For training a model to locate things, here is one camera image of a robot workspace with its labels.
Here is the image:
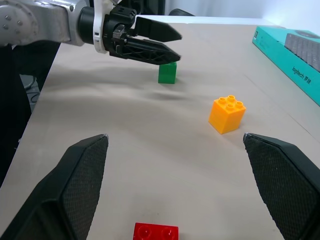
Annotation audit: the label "teal Logitech keyboard box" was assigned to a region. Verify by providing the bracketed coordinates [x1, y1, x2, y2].
[251, 25, 320, 107]

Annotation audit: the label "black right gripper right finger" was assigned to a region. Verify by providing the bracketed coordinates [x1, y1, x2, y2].
[242, 132, 320, 240]

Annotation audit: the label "red toy building cube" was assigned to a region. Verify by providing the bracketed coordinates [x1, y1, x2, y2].
[132, 222, 180, 240]

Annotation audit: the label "orange toy building cube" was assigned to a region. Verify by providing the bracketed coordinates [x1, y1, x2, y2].
[208, 94, 247, 135]

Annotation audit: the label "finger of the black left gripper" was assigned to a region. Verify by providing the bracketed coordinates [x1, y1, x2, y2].
[135, 16, 183, 43]
[124, 36, 182, 67]

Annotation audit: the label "green toy building cube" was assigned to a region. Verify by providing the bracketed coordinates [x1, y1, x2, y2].
[157, 61, 178, 85]

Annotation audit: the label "black rounded chair back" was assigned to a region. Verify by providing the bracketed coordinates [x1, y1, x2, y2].
[168, 8, 196, 17]

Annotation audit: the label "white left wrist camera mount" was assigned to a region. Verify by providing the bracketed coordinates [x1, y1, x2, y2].
[92, 0, 120, 54]

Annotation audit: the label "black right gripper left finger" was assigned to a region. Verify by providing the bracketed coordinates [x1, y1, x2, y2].
[0, 133, 110, 240]

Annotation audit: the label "thin cables on floor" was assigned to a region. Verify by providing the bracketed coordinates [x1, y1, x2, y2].
[23, 74, 40, 104]

